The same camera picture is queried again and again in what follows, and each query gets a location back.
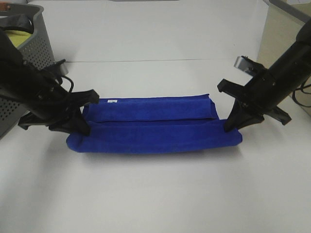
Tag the blue microfiber towel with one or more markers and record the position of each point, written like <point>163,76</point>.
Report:
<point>153,125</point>

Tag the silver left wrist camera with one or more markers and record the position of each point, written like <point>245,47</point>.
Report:
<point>60,66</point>

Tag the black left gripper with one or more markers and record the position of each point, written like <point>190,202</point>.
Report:
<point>48,103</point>

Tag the grey perforated plastic basket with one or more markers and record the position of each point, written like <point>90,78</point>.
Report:
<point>36,49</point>

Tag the brown leather basket handle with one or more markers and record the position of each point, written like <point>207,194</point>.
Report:
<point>4,6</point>

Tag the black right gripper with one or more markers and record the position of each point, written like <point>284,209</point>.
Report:
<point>263,93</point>

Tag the yellow-green towel in basket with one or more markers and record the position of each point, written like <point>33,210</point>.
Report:
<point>17,37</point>

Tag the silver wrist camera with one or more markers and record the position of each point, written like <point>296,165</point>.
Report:
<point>248,66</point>
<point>60,66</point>

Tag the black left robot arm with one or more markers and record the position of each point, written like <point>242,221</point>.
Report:
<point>15,72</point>

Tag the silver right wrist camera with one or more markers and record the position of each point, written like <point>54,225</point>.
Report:
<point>248,66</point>

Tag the beige storage box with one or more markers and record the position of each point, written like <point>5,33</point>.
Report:
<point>284,20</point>

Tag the black cloth in basket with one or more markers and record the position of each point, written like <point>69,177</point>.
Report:
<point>19,22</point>

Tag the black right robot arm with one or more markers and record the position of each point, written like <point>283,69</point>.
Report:
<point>297,58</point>

